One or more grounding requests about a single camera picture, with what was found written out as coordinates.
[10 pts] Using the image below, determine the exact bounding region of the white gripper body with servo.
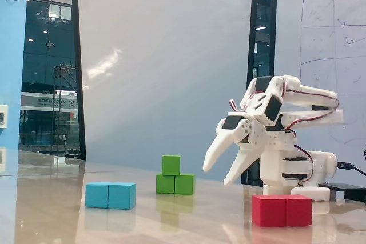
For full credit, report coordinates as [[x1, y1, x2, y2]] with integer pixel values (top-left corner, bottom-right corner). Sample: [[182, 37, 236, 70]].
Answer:
[[217, 113, 272, 151]]

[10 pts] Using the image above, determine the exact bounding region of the long green block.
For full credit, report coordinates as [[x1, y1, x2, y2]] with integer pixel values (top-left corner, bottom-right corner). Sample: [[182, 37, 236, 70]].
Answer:
[[156, 173, 197, 195]]

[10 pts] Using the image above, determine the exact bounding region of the white wall switch plate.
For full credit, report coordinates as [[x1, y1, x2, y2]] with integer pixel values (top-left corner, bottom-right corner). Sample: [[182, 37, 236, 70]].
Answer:
[[0, 105, 9, 129]]

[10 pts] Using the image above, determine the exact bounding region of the metal scaffold tower outside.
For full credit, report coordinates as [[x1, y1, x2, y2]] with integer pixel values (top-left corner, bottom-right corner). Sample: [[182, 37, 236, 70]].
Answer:
[[53, 63, 77, 154]]

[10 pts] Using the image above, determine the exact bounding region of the small green cube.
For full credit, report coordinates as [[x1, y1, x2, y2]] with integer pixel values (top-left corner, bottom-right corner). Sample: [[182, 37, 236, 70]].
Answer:
[[161, 155, 181, 175]]

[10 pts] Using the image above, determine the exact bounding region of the black usb cable plug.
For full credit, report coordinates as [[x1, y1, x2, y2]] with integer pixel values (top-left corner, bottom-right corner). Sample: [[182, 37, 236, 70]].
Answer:
[[336, 161, 366, 176]]

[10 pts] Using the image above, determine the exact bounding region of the long blue block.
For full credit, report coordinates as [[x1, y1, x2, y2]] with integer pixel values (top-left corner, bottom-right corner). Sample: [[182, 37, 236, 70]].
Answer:
[[85, 182, 137, 210]]

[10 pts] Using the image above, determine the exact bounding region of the long red block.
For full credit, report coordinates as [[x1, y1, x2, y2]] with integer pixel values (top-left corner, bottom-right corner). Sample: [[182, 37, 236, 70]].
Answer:
[[251, 194, 313, 227]]

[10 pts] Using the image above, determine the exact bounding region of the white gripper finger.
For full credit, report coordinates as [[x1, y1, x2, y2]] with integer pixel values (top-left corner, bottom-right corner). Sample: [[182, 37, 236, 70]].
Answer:
[[202, 119, 253, 173], [223, 147, 265, 186]]

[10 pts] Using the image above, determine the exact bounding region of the black window frame post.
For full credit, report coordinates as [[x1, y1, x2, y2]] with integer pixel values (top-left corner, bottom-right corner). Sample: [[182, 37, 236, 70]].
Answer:
[[240, 0, 261, 185], [70, 0, 87, 161]]

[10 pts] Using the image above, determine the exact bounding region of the flat black power box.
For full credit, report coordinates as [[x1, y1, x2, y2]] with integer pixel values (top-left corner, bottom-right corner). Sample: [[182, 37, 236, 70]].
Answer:
[[317, 182, 366, 201]]

